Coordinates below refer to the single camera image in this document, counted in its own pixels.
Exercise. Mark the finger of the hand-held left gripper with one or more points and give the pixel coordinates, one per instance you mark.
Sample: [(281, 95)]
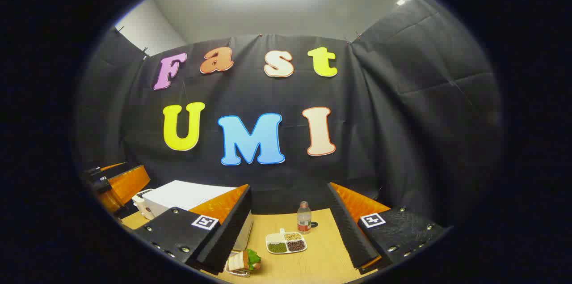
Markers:
[(107, 171), (125, 188)]

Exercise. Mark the white divided bean plate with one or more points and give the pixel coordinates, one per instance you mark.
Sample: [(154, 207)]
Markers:
[(286, 243)]

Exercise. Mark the small metal tray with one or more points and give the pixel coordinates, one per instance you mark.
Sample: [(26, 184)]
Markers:
[(237, 273)]

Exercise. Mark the clear plastic bottle red label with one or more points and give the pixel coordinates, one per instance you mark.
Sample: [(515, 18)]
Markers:
[(304, 219)]

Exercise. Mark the black backdrop cloth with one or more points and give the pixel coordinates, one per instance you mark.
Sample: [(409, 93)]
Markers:
[(380, 118)]

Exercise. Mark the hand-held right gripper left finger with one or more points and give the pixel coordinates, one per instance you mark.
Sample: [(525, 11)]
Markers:
[(228, 235)]

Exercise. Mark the white toaster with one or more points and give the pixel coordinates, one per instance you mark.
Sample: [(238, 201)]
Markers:
[(140, 205)]

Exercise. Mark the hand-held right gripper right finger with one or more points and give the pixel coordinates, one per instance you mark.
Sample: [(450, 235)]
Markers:
[(351, 235)]

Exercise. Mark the lettuce sandwich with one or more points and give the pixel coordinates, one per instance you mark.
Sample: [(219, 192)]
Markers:
[(243, 259)]

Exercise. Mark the white microwave oven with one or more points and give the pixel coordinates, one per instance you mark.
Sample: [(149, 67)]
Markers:
[(178, 194)]

